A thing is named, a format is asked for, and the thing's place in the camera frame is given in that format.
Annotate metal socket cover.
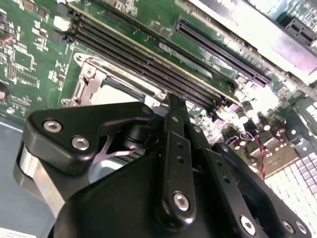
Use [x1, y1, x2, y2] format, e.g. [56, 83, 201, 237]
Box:
[71, 60, 165, 106]

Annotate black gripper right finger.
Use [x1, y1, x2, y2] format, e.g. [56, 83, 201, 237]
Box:
[182, 98, 313, 238]

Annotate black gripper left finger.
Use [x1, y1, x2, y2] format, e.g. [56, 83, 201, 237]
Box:
[13, 91, 198, 228]

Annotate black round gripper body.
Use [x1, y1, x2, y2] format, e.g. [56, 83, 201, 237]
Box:
[51, 155, 238, 238]

